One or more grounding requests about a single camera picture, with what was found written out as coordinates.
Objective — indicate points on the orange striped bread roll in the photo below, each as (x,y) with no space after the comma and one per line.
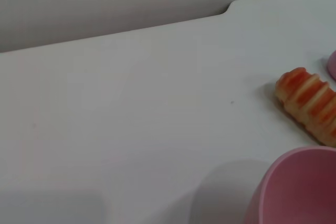
(307,100)

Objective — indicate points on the pink round bun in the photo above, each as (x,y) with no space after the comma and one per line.
(333,65)

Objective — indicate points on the pink plastic bowl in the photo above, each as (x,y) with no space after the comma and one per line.
(296,190)

